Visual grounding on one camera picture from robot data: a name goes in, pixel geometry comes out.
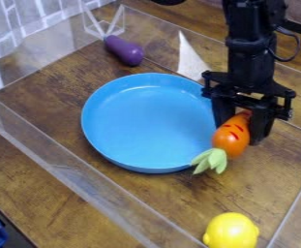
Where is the yellow toy lemon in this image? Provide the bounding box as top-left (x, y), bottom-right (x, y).
top-left (202, 212), bottom-right (260, 248)

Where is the orange toy carrot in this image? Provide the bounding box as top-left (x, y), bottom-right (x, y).
top-left (190, 110), bottom-right (250, 174)

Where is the black bar top right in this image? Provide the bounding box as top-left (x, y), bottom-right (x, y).
top-left (282, 20), bottom-right (301, 34)

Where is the blue round plate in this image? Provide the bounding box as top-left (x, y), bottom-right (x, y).
top-left (80, 73), bottom-right (216, 173)

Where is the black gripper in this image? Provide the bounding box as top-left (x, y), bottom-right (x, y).
top-left (201, 71), bottom-right (296, 145)

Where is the clear acrylic enclosure wall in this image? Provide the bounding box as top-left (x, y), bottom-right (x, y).
top-left (0, 0), bottom-right (301, 248)

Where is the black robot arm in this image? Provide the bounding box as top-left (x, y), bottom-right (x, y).
top-left (201, 0), bottom-right (296, 145)

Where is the purple toy eggplant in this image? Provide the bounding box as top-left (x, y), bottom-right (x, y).
top-left (105, 35), bottom-right (144, 66)

